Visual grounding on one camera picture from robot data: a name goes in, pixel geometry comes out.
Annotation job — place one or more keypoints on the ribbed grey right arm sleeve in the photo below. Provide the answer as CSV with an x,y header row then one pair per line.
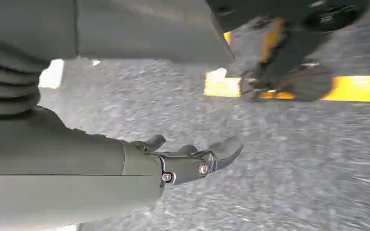
x,y
6,83

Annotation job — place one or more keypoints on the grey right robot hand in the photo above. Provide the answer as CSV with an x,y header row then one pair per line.
x,y
60,165

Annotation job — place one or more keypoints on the yellow floor tape strip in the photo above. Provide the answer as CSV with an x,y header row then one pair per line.
x,y
270,39
360,88

